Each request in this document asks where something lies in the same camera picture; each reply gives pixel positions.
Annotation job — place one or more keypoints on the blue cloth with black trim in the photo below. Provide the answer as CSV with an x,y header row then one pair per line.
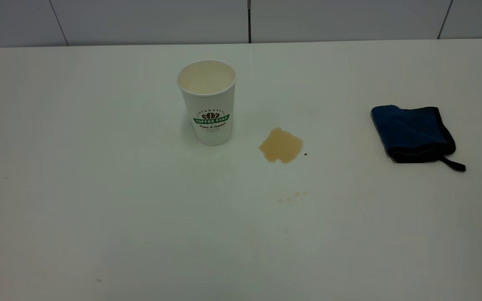
x,y
410,129

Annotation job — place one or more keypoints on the brown coffee spill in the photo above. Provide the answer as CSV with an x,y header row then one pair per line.
x,y
281,145

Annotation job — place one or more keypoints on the white paper coffee cup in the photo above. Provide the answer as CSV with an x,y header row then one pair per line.
x,y
209,108

